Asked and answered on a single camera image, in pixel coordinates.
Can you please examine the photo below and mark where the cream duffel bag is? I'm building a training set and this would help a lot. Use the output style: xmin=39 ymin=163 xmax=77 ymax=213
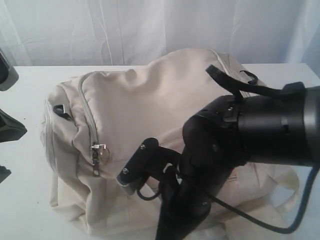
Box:
xmin=39 ymin=48 xmax=301 ymax=240

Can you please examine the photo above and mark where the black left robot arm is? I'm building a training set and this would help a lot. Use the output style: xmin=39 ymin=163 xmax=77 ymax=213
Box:
xmin=0 ymin=49 xmax=27 ymax=144

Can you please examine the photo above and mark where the metal zipper pull with ring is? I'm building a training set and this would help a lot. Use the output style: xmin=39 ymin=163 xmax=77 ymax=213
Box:
xmin=90 ymin=142 xmax=111 ymax=177

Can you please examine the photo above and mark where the black plastic strap ring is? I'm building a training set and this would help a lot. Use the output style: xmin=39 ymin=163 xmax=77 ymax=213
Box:
xmin=52 ymin=103 xmax=71 ymax=119

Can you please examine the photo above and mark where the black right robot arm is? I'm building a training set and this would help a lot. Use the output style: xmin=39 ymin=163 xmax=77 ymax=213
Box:
xmin=155 ymin=87 xmax=320 ymax=240

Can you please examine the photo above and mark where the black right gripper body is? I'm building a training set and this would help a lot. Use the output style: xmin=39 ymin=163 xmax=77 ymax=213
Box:
xmin=155 ymin=95 xmax=244 ymax=240

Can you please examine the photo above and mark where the white backdrop curtain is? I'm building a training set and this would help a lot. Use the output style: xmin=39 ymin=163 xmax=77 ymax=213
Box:
xmin=0 ymin=0 xmax=320 ymax=66

